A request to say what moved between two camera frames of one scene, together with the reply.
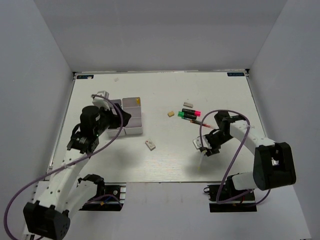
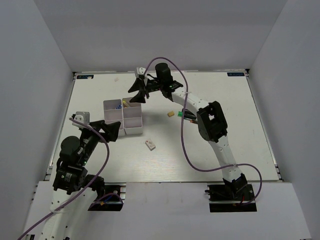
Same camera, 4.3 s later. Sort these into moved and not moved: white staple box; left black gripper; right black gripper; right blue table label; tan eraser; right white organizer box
Moved: left black gripper; right black gripper
Not moved: tan eraser; white staple box; right blue table label; right white organizer box
